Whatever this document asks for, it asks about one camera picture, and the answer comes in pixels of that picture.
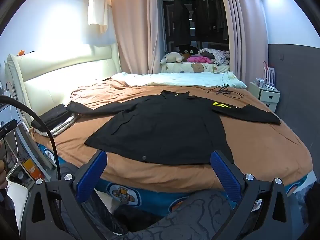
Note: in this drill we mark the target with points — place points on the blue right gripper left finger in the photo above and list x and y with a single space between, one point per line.
88 175

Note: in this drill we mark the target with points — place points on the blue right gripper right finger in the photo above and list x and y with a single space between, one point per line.
228 174

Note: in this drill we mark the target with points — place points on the black long sleeve shirt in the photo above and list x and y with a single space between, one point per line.
168 128

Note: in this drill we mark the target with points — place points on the hanging dark clothes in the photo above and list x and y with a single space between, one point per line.
199 21

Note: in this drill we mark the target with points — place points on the person left hand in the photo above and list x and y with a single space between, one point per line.
3 175

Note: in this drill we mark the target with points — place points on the patterned grey trouser leg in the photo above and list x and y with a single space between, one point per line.
200 216

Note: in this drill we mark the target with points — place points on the cream padded headboard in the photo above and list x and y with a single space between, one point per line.
46 78

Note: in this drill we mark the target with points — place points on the white bedside cabinet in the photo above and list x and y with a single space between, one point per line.
268 96

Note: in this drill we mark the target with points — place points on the white blanket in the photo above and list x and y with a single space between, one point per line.
205 79

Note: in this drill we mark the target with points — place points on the pink garment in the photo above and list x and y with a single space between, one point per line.
199 59

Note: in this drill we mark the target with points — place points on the cream plush toy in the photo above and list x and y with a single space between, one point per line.
171 58

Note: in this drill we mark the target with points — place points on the pink curtain right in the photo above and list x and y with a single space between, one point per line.
248 40

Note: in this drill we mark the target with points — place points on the pink curtain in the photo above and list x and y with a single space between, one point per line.
136 26
248 40

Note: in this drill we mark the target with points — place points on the white hanging garment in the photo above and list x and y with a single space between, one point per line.
97 14

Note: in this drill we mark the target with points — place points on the pink curtain left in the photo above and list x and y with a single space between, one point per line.
136 26

